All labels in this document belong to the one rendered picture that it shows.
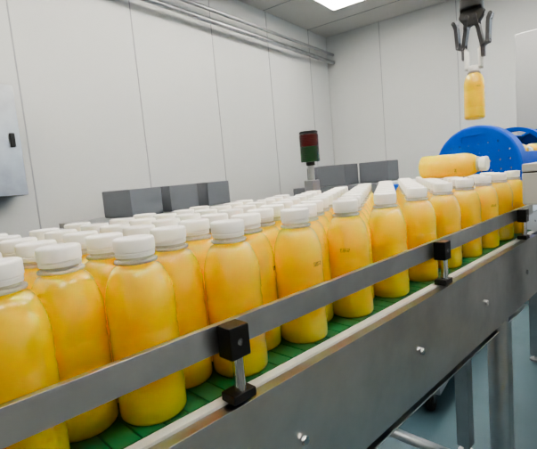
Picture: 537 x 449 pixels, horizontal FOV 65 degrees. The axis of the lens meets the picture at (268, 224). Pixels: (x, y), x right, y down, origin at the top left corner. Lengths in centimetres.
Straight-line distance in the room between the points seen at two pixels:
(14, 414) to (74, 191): 372
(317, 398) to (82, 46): 407
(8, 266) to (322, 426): 40
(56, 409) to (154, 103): 440
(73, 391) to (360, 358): 38
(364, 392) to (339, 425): 6
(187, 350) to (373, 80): 719
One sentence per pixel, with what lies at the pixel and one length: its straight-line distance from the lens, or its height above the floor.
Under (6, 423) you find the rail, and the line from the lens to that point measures 38.
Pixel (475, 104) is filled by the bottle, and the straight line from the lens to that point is 165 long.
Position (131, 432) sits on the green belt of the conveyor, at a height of 90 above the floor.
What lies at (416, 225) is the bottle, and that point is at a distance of 84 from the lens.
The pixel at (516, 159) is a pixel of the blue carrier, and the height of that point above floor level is 111.
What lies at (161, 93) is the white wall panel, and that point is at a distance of 479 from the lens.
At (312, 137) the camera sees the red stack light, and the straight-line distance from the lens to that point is 140.
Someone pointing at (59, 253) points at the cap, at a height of 107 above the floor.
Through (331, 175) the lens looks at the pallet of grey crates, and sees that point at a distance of 543.
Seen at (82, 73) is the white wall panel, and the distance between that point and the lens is 431.
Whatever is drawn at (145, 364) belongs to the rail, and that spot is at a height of 97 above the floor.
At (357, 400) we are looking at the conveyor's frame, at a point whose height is 81.
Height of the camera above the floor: 113
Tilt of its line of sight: 6 degrees down
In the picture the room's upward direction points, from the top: 5 degrees counter-clockwise
